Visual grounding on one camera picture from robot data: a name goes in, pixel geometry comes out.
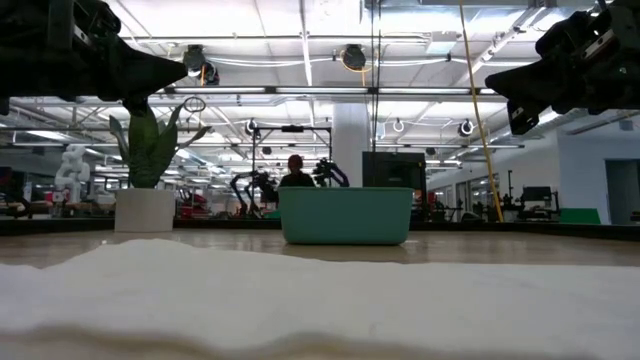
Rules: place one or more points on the black metal frame stand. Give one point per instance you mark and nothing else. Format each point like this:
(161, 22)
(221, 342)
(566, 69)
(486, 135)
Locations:
(292, 129)

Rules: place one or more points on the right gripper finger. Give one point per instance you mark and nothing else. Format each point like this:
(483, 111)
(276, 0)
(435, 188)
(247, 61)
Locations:
(527, 82)
(522, 117)

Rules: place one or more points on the long ceiling light strip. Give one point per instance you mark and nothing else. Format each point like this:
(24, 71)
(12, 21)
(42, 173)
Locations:
(320, 90)

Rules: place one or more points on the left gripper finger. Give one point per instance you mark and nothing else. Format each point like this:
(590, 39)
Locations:
(150, 72)
(136, 106)

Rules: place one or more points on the black box monitor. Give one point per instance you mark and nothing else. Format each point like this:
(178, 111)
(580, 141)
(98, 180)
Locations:
(394, 170)

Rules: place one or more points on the black monitor workstation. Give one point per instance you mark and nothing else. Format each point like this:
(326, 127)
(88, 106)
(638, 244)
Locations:
(537, 200)

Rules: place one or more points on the black background robot arm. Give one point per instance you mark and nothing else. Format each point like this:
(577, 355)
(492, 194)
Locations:
(330, 172)
(257, 187)

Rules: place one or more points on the green plastic tupperware container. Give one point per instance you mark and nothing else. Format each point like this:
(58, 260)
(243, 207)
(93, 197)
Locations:
(345, 215)

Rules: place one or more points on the person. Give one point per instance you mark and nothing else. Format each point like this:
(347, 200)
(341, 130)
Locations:
(296, 177)

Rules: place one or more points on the black table edge rail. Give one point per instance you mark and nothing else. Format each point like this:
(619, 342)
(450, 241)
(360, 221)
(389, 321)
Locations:
(500, 227)

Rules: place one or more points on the white cloth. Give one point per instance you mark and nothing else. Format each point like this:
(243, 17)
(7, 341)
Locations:
(320, 305)

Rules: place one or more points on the white humanoid robot figure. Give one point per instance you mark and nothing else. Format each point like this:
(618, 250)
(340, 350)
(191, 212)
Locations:
(72, 172)

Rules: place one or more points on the silver air duct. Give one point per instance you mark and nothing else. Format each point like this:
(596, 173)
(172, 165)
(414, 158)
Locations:
(555, 122)

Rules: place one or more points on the white building column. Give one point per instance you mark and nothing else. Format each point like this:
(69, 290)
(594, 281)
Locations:
(350, 140)

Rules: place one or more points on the green panel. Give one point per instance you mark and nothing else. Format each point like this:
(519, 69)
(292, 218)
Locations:
(580, 216)

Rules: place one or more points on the green plant in white pot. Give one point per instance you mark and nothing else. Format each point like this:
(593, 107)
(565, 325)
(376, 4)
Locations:
(145, 210)

